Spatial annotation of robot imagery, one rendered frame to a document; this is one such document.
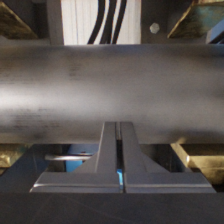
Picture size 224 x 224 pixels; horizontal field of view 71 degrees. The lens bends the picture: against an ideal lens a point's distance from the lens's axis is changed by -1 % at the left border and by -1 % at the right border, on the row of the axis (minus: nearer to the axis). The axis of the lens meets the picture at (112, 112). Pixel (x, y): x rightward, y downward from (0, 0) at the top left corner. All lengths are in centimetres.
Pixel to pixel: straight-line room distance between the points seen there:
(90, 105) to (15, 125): 14
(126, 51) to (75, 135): 17
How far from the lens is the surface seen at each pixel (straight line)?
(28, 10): 53
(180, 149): 39
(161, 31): 55
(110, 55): 29
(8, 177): 42
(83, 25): 243
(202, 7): 42
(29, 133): 33
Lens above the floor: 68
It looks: 1 degrees up
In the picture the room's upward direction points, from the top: 90 degrees counter-clockwise
